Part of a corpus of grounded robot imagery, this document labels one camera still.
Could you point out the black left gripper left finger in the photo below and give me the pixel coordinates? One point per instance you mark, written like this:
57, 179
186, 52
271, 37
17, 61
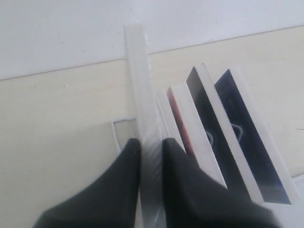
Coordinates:
109, 202

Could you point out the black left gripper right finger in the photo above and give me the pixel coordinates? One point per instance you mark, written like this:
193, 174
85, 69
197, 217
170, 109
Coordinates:
192, 199

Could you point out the dark brown cover book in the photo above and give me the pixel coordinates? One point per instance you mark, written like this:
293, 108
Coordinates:
143, 105

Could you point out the white grey illustrated book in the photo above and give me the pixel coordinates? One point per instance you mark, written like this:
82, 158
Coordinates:
225, 145

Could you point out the red teal spine book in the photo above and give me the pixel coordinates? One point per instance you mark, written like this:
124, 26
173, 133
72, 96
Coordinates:
180, 120

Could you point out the black spine book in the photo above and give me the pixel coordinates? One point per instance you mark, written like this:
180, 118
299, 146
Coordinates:
257, 144

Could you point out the white wire book rack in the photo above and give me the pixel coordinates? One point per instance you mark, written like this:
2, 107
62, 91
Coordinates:
123, 129

